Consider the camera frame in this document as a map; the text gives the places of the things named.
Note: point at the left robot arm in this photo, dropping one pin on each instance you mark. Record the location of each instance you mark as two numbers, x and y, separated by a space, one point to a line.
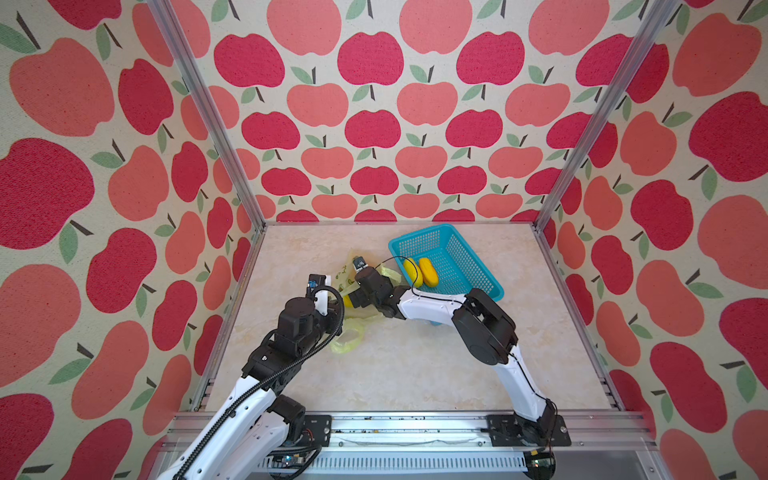
257 421

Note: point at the yellow plastic bag with fruit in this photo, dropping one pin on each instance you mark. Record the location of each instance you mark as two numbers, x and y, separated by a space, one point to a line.
357 319

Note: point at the aluminium frame post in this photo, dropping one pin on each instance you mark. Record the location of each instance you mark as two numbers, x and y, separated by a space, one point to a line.
650 28
174 36

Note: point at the left aluminium frame post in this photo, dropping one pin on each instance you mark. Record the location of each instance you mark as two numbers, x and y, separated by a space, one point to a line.
174 36

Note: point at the right aluminium frame post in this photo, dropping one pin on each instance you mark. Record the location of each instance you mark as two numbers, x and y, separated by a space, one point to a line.
650 28

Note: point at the yellow banana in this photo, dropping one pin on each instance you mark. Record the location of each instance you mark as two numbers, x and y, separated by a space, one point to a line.
431 277

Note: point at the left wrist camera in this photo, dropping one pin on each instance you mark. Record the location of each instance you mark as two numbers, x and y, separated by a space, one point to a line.
320 297

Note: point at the turquoise plastic basket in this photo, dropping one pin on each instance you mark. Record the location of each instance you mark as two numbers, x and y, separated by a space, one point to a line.
465 285

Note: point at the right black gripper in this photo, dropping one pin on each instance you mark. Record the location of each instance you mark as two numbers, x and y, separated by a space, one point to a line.
358 297

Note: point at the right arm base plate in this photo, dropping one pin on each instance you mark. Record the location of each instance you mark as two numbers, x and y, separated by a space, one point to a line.
515 431

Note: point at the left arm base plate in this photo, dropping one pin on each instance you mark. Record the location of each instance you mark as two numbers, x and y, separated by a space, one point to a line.
310 430

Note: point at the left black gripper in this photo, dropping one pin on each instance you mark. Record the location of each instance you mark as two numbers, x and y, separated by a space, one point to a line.
334 314

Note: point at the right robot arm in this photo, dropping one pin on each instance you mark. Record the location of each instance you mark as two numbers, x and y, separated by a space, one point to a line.
486 330

